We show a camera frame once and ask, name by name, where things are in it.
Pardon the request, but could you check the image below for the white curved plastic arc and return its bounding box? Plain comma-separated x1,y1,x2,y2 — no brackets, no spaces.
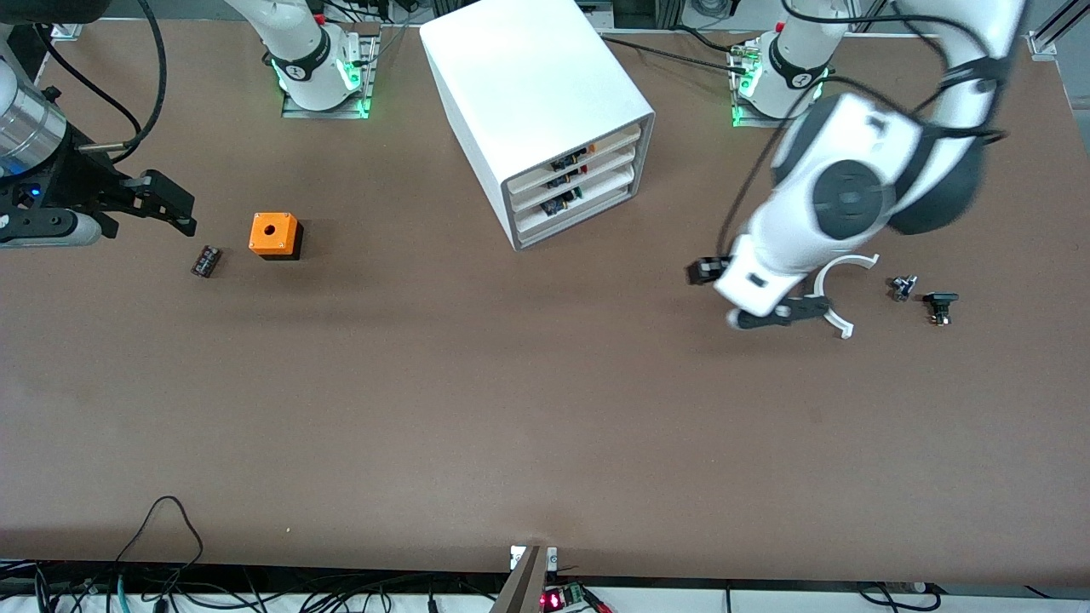
805,253,881,340

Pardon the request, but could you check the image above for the circuit board with red light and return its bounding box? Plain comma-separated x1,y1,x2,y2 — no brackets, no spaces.
541,583,610,613

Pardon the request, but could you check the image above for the grey metal beam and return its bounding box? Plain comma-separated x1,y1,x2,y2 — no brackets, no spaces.
492,547,546,613

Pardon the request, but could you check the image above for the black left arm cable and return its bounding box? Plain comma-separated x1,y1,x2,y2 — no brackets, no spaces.
720,0,1010,256

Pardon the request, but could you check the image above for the orange button enclosure box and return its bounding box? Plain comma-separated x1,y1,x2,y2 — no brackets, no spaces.
249,212,304,261

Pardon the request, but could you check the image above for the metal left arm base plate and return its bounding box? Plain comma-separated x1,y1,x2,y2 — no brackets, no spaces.
728,38,823,130

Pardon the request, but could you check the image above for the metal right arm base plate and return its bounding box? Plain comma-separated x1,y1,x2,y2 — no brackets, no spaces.
281,26,380,120

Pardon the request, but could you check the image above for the black cable on table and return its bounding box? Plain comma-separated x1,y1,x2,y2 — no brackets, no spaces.
600,34,759,73

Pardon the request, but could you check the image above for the black looped cable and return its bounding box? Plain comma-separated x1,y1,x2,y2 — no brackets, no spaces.
115,496,205,567

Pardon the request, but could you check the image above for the white metal bracket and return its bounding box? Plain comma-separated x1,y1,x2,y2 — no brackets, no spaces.
509,545,559,573

